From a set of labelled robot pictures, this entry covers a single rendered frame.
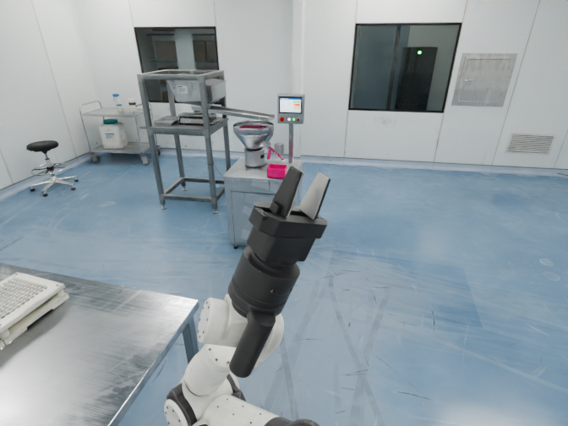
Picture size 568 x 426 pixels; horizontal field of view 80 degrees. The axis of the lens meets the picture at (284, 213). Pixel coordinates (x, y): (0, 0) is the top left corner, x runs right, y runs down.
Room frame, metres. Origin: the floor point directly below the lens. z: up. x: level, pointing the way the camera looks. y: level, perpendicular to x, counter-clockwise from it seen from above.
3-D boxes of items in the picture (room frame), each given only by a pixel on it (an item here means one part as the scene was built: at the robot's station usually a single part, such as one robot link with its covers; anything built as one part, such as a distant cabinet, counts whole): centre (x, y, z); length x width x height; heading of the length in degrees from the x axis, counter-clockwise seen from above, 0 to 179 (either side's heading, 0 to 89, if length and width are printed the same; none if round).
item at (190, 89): (3.61, 0.83, 0.75); 1.43 x 1.06 x 1.50; 80
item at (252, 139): (3.02, 0.21, 0.95); 0.49 x 0.36 x 0.37; 80
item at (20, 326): (0.95, 0.99, 0.91); 0.24 x 0.24 x 0.02; 72
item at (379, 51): (5.23, -1.66, 1.43); 1.38 x 0.01 x 1.16; 80
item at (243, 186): (2.96, 0.17, 0.38); 0.63 x 0.57 x 0.76; 80
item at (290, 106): (3.06, -0.06, 1.07); 0.23 x 0.10 x 0.62; 80
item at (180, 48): (5.82, 1.65, 1.43); 1.32 x 0.01 x 1.11; 80
